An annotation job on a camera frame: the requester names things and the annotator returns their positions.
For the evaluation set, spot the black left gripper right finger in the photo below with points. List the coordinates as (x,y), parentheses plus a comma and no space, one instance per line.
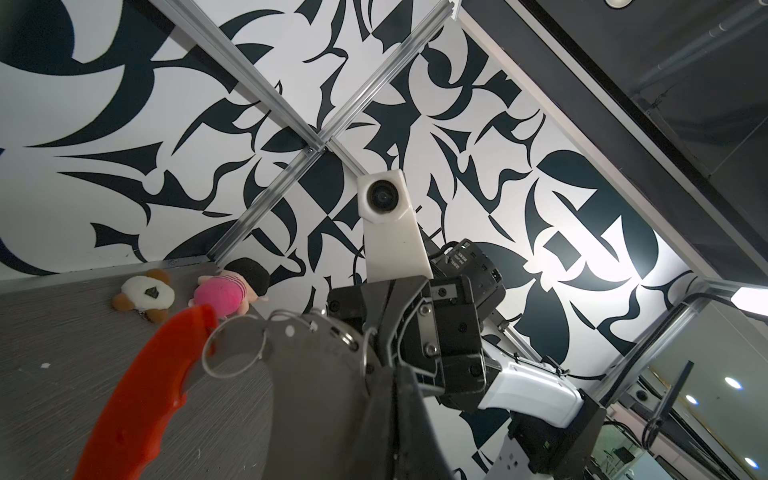
(418,452)

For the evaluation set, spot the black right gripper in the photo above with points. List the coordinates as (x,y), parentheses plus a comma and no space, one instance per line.
(429,326)

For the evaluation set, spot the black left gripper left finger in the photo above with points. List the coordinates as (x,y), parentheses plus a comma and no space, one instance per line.
(372,455)

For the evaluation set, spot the red handled keyring tool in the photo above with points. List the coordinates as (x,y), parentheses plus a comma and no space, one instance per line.
(319,367)

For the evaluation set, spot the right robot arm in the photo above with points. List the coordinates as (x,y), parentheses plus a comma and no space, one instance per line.
(554,424)

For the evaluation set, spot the pink doll black hair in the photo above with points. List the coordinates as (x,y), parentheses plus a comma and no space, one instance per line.
(232,290)

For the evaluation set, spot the brown white plush dog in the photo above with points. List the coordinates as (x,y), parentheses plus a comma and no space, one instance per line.
(150,294)

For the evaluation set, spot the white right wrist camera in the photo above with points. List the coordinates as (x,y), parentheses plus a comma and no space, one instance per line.
(393,246)

